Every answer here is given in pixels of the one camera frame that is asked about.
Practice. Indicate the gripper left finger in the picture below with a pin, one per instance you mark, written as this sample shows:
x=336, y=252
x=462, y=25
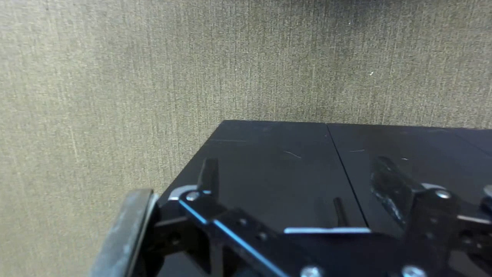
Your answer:
x=230, y=231

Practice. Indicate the black cabinet door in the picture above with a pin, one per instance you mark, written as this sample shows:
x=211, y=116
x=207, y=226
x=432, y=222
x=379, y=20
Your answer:
x=269, y=165
x=423, y=154

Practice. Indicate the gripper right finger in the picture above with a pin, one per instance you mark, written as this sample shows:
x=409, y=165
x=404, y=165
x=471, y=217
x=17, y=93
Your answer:
x=434, y=219

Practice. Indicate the black cabinet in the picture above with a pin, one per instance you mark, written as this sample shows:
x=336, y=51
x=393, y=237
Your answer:
x=276, y=165

